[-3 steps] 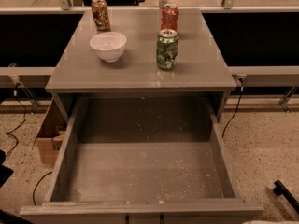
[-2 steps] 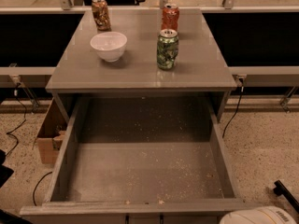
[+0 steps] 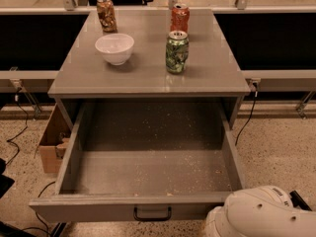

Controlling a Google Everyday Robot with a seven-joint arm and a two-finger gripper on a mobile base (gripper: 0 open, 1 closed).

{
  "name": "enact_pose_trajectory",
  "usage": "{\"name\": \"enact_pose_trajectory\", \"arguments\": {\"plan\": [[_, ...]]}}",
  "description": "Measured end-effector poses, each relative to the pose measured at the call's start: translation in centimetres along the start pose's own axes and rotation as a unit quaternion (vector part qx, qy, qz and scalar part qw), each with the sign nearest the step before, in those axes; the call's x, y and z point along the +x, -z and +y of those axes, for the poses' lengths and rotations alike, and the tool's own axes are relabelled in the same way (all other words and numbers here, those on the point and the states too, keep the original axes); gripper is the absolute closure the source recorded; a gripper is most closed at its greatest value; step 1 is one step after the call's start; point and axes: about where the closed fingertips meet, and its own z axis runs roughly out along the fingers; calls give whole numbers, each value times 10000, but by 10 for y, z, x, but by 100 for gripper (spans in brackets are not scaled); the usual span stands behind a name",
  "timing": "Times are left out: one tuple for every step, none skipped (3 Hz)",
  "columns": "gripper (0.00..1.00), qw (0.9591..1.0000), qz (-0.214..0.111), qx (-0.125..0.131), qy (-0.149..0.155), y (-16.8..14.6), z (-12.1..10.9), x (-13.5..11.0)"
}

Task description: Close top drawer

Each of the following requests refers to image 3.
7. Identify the grey top drawer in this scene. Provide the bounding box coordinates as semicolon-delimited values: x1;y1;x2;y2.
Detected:
30;101;244;222

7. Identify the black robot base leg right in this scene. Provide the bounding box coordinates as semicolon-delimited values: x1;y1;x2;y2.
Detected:
289;191;311;211

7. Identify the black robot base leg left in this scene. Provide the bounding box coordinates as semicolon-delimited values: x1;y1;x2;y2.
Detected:
50;222;67;237

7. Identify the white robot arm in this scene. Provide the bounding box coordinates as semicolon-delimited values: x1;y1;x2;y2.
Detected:
202;186;316;237

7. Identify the grey drawer cabinet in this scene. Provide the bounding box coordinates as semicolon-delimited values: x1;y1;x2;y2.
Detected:
47;8;251;130

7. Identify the green soda can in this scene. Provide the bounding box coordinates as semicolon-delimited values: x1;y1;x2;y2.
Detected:
166;31;189;74

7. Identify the white ceramic bowl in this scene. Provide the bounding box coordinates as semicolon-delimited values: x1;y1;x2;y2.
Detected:
95;34;134;65

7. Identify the orange soda can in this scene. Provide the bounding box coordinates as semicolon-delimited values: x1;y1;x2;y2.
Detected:
170;3;190;33

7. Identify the cardboard box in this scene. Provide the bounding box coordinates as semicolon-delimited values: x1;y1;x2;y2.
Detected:
39;105;70;173

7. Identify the brown patterned can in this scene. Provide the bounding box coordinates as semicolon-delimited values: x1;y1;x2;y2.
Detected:
97;0;118;33

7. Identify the black cable right outlet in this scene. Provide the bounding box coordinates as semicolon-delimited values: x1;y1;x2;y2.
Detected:
234;82;259;147

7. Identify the black cable left floor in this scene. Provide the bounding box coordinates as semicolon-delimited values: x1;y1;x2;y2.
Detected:
5;86;30;167

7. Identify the black curved floor cable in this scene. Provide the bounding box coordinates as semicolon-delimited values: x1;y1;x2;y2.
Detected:
19;181;57;237

